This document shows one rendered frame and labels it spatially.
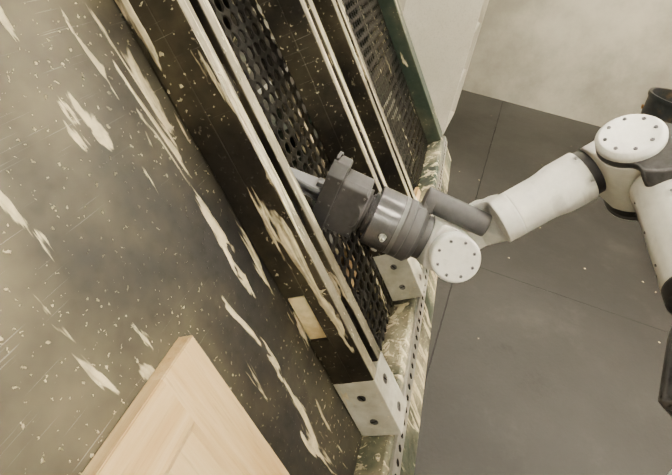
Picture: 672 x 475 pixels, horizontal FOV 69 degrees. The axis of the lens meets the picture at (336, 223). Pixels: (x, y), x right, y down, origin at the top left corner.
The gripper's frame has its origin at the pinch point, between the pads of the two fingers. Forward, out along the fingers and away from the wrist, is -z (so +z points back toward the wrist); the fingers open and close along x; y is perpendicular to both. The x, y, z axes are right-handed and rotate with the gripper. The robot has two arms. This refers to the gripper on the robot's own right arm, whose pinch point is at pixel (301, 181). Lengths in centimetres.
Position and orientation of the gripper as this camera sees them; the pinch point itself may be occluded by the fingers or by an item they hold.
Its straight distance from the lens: 70.0
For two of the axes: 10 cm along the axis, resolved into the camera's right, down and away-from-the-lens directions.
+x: 3.4, -7.5, -5.7
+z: 9.1, 4.2, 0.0
